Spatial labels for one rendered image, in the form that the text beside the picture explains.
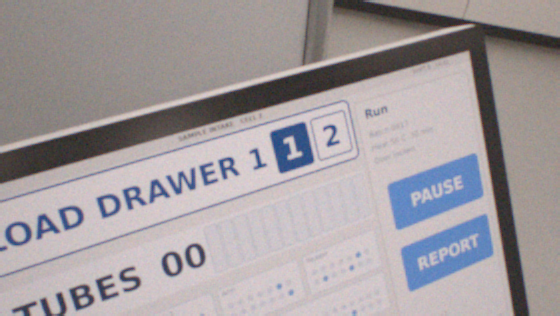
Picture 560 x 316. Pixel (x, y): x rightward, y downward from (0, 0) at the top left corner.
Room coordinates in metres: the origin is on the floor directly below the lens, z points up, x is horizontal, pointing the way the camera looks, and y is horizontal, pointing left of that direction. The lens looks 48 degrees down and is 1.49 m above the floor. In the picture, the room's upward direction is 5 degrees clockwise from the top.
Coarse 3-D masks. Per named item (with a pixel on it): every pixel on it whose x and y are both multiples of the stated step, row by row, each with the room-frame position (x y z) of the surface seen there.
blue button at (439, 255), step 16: (464, 224) 0.31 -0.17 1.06; (480, 224) 0.32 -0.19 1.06; (432, 240) 0.29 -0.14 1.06; (448, 240) 0.30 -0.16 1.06; (464, 240) 0.30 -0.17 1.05; (480, 240) 0.31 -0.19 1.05; (416, 256) 0.28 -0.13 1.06; (432, 256) 0.28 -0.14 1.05; (448, 256) 0.29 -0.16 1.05; (464, 256) 0.29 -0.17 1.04; (480, 256) 0.30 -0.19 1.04; (416, 272) 0.27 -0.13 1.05; (432, 272) 0.27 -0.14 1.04; (448, 272) 0.28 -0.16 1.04; (416, 288) 0.26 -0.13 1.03
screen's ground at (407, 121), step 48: (336, 96) 0.35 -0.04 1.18; (384, 96) 0.36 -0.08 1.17; (432, 96) 0.38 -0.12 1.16; (144, 144) 0.27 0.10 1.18; (384, 144) 0.33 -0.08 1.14; (432, 144) 0.35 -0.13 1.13; (480, 144) 0.37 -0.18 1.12; (0, 192) 0.22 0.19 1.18; (288, 192) 0.28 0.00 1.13; (384, 192) 0.31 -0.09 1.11; (144, 240) 0.22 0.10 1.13; (336, 240) 0.27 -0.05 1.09; (384, 240) 0.28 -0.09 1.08; (0, 288) 0.18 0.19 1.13; (48, 288) 0.18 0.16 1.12; (96, 288) 0.19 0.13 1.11; (144, 288) 0.20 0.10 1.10; (192, 288) 0.21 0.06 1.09; (432, 288) 0.26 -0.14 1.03; (480, 288) 0.28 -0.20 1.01
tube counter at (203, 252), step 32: (320, 192) 0.29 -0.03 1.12; (352, 192) 0.30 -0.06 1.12; (224, 224) 0.25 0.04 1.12; (256, 224) 0.26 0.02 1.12; (288, 224) 0.26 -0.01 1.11; (320, 224) 0.27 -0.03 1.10; (352, 224) 0.28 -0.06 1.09; (160, 256) 0.22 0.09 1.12; (192, 256) 0.23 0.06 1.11; (224, 256) 0.23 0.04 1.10; (256, 256) 0.24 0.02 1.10
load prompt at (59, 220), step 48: (192, 144) 0.28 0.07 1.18; (240, 144) 0.29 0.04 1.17; (288, 144) 0.31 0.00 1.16; (336, 144) 0.32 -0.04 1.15; (48, 192) 0.23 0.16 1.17; (96, 192) 0.24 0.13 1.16; (144, 192) 0.25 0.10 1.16; (192, 192) 0.26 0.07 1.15; (240, 192) 0.27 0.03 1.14; (0, 240) 0.20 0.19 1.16; (48, 240) 0.21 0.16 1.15; (96, 240) 0.21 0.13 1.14
